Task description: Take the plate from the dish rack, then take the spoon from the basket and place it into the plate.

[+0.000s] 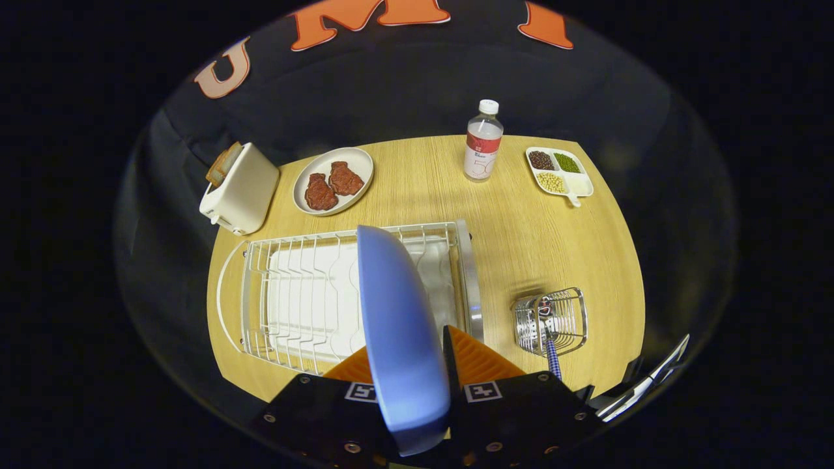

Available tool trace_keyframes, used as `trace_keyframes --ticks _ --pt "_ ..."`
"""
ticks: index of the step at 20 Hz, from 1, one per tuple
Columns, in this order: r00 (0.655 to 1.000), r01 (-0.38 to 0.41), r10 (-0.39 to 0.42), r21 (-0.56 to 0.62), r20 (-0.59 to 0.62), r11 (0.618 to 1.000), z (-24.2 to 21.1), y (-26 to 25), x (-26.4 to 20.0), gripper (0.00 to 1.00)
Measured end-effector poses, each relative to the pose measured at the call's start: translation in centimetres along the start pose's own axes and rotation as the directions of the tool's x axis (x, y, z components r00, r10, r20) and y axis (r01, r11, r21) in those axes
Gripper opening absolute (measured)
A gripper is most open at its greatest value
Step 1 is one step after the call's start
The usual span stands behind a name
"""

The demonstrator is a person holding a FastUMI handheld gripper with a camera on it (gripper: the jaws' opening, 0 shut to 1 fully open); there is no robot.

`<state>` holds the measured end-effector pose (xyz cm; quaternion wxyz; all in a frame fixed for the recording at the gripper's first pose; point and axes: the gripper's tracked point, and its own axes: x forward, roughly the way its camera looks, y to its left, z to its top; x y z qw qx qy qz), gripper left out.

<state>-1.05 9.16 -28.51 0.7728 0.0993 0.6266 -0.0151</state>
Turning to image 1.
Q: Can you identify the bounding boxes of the metal wire basket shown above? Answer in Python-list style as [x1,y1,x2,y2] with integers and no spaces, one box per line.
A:
[511,287,588,358]

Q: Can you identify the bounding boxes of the white drip tray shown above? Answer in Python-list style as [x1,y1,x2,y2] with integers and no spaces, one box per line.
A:
[267,240,457,359]

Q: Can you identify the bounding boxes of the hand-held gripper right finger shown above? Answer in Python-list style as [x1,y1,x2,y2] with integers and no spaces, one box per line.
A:
[430,325,604,469]

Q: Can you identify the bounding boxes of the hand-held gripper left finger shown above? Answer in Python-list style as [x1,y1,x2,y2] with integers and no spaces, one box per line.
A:
[251,345,399,469]

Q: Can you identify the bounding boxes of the beige oval plate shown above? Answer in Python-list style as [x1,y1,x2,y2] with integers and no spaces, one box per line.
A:
[293,147,375,217]

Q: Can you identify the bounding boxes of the blue plate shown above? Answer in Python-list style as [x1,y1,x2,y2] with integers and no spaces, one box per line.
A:
[357,225,452,457]

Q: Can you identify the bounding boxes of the spoon with blue checked handle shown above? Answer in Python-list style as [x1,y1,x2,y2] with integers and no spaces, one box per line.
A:
[538,296,563,382]

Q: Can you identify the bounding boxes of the white wire dish rack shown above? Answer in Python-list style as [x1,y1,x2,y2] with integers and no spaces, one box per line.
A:
[215,220,484,377]

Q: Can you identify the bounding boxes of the red meat piece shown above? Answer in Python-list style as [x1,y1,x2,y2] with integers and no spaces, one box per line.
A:
[328,161,365,197]
[304,173,339,211]

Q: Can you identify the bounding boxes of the white divided dish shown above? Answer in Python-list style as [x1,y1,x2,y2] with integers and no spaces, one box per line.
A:
[525,147,594,208]

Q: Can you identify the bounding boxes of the white toaster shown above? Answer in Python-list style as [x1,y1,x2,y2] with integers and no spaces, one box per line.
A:
[199,143,281,236]

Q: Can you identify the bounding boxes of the clear bottle with red label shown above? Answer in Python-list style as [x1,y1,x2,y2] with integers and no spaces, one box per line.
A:
[463,99,504,182]

